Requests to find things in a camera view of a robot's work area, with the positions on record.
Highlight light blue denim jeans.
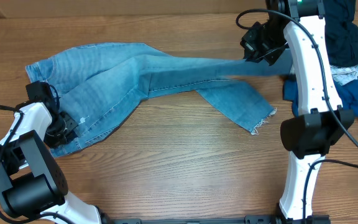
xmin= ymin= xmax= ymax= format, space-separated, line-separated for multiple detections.
xmin=25 ymin=42 xmax=293 ymax=157

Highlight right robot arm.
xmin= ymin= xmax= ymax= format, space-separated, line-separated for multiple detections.
xmin=241 ymin=0 xmax=354 ymax=223

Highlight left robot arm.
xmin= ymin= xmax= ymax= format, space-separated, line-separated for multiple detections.
xmin=0 ymin=82 xmax=111 ymax=223

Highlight black garment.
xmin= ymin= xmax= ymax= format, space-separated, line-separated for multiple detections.
xmin=323 ymin=0 xmax=358 ymax=67

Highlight white grey striped cloth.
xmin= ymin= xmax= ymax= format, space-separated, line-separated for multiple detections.
xmin=331 ymin=64 xmax=358 ymax=86

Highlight dark blue shirt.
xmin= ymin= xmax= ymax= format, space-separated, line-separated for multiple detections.
xmin=283 ymin=77 xmax=358 ymax=118

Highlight cardboard wall panel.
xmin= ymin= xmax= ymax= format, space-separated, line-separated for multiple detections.
xmin=0 ymin=0 xmax=358 ymax=19

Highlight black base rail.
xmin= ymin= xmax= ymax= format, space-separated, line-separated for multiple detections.
xmin=110 ymin=215 xmax=331 ymax=224

